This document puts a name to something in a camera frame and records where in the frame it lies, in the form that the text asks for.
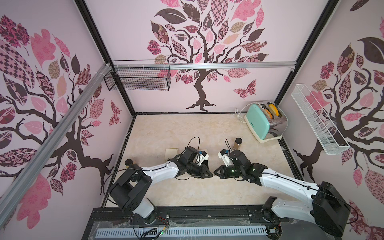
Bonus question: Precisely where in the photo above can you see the white toaster cable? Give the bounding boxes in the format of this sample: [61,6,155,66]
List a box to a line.
[233,107,250,124]

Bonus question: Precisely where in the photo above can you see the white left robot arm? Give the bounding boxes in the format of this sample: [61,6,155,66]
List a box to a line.
[108,147,213,224]

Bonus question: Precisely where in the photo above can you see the black wire basket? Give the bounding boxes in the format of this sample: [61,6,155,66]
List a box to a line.
[104,59,172,91]

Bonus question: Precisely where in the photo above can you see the small cream square box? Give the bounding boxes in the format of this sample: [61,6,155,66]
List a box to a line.
[198,150,209,168]

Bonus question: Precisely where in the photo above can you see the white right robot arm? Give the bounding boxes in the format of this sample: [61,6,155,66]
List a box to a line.
[214,150,352,238]

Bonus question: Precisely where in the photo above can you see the aluminium rail wall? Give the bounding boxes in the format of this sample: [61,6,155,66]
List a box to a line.
[114,62,296,70]
[1,63,112,227]

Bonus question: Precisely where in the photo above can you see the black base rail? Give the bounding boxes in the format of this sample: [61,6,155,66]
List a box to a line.
[86,205,269,230]

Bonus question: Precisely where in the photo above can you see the black right corner post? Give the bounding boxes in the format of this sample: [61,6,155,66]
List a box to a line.
[275,0,340,104]

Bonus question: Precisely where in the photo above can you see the white slotted cable duct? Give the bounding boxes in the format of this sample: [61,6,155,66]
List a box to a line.
[94,226,268,240]

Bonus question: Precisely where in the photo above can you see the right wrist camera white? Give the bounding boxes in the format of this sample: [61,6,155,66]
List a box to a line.
[218,149,233,167]

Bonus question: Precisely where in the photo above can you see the yellow jar black lid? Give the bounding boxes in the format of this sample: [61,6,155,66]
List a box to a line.
[125,159,134,168]

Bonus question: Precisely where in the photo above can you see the aluminium rail left wall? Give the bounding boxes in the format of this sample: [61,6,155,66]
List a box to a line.
[1,63,112,227]

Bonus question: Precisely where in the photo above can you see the white wire shelf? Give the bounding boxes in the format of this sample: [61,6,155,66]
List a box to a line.
[291,84,351,155]

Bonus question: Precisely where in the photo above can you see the brown spice jar black lid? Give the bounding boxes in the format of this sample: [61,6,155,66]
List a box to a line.
[233,138,243,150]

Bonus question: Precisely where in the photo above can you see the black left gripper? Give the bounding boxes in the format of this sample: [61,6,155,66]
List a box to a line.
[185,162,213,179]

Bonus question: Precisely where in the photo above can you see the mint green toaster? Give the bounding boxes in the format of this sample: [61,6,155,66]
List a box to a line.
[244,101,289,144]

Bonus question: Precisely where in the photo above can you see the black corner frame post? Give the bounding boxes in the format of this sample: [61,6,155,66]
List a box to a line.
[74,0,137,118]

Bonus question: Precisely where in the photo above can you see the aluminium rail back wall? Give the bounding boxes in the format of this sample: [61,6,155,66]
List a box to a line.
[114,62,296,70]

